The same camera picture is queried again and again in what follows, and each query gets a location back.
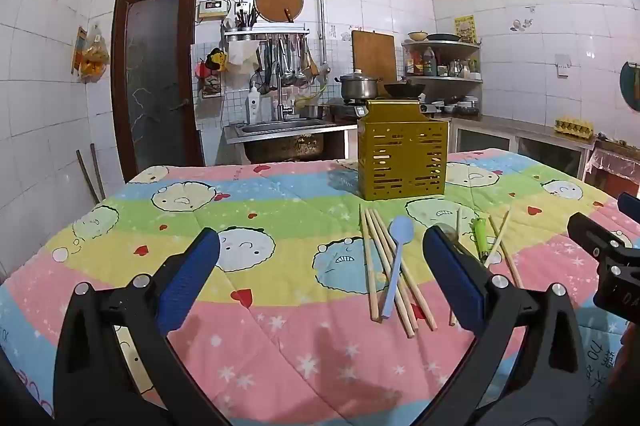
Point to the group of white bowls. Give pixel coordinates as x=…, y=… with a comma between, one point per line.
x=460, y=106

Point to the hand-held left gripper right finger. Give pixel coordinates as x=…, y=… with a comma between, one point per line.
x=452, y=271

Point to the pastel cartoon printed blanket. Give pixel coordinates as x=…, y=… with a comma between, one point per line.
x=300, y=218

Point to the dark round wall object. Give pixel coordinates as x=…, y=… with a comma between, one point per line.
x=631, y=80

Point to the steel gas stove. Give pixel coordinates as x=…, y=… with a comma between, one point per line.
x=345, y=109

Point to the brown frosted glass door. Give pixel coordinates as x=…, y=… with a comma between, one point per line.
x=155, y=80

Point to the steel corner shelf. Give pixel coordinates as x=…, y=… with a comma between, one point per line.
x=442, y=78

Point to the white hanging cloth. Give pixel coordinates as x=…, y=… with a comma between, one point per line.
x=242, y=55

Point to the white soap bottle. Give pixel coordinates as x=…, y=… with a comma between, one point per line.
x=253, y=104

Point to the steel faucet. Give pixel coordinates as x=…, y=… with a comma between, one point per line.
x=281, y=108

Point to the steel cooking pot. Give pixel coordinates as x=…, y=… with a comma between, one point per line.
x=357, y=86

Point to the beige bowl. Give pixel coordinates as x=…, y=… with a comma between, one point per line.
x=417, y=35

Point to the leaning wooden sticks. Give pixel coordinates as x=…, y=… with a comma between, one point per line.
x=91, y=178

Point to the round wooden cutting board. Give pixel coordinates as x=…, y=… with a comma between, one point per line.
x=278, y=0

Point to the row of hanging steel utensils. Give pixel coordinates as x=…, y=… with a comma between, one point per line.
x=287, y=65

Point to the light blue spoon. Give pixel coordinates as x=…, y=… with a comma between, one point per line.
x=401, y=231

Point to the stainless steel sink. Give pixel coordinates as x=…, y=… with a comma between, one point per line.
x=280, y=125

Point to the yellow egg carton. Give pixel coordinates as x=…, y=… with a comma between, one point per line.
x=574, y=126

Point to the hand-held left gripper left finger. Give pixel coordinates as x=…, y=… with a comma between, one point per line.
x=191, y=268

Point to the black wok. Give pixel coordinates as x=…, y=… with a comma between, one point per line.
x=404, y=88

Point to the white wall socket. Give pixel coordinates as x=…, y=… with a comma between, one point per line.
x=563, y=65

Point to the kitchen counter cabinet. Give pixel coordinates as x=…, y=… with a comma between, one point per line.
x=500, y=138

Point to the hanging yellow plastic bag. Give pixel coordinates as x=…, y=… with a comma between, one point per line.
x=95, y=53

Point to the wall stickers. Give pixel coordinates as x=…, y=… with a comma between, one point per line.
x=525, y=24

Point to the beige wall controller box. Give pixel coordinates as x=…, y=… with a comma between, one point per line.
x=212, y=9

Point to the black pan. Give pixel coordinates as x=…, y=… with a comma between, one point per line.
x=443, y=37

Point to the dark oil bottle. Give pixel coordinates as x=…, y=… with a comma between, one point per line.
x=429, y=61

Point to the gold perforated utensil holder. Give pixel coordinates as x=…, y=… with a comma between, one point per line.
x=400, y=155

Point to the rectangular wooden cutting board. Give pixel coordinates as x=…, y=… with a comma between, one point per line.
x=372, y=55

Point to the yellow wall poster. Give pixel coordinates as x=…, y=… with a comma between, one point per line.
x=465, y=29

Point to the steel wall rack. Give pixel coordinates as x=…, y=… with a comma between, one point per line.
x=265, y=31

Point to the yellow and red hanging gloves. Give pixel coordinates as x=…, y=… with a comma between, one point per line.
x=212, y=60

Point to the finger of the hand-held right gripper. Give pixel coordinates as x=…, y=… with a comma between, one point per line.
x=631, y=207
x=595, y=242

